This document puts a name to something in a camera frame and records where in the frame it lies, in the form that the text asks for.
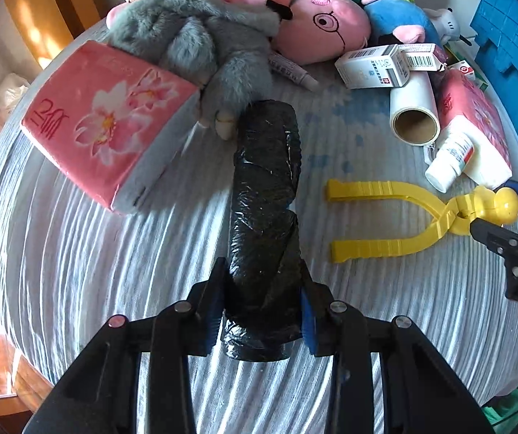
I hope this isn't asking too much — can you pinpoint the yellow plastic snowball clamp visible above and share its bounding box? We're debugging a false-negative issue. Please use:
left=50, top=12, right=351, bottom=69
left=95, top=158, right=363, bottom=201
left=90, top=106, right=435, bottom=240
left=325, top=179, right=518, bottom=264

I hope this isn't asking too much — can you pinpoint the black garbage bag roll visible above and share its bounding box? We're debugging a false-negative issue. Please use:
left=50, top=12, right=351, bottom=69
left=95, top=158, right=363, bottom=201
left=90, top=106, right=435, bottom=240
left=222, top=100, right=302, bottom=362

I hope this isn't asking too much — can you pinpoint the white medicine bottle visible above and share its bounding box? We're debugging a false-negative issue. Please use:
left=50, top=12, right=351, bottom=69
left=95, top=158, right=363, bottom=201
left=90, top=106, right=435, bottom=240
left=425, top=132, right=475, bottom=193

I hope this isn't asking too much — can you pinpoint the pink tissue pack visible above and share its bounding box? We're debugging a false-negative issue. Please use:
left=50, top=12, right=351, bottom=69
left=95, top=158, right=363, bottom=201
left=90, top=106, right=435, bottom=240
left=437, top=69, right=512, bottom=189
left=21, top=41, right=200, bottom=214

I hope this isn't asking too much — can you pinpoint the striped grey bedsheet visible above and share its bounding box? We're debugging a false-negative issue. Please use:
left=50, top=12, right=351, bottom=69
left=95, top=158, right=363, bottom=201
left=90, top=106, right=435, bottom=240
left=0, top=64, right=518, bottom=433

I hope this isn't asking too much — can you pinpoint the white paper roll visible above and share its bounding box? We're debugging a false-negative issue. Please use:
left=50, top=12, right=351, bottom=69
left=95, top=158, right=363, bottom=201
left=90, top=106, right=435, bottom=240
left=389, top=72, right=441, bottom=147

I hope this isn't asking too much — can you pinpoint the barcode medicine box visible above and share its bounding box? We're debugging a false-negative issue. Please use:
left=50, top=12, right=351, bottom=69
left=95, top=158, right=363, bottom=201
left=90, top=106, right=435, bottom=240
left=398, top=43, right=447, bottom=73

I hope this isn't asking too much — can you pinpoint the small white mouse plush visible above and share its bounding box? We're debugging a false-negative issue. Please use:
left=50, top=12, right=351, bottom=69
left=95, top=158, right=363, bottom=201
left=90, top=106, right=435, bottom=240
left=424, top=8, right=472, bottom=46

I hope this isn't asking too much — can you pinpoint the white medicine box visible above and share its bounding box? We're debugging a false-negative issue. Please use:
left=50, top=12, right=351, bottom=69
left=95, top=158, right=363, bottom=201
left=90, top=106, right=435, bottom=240
left=334, top=44, right=410, bottom=89

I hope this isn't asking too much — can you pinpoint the blue pig plush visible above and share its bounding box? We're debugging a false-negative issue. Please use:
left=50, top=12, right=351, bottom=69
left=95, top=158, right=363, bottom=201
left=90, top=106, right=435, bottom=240
left=361, top=0, right=441, bottom=46

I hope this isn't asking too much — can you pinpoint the pink pig plush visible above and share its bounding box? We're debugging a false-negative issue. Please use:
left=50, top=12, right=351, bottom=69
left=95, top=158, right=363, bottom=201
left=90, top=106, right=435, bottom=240
left=229, top=0, right=371, bottom=66

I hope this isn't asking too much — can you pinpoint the white ointment tube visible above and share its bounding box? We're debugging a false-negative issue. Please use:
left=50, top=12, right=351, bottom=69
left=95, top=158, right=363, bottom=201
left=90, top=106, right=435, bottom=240
left=269, top=52, right=320, bottom=92

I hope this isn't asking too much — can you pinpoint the grey plush rabbit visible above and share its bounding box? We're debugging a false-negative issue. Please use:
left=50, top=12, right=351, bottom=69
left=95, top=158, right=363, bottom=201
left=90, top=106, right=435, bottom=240
left=109, top=0, right=292, bottom=140

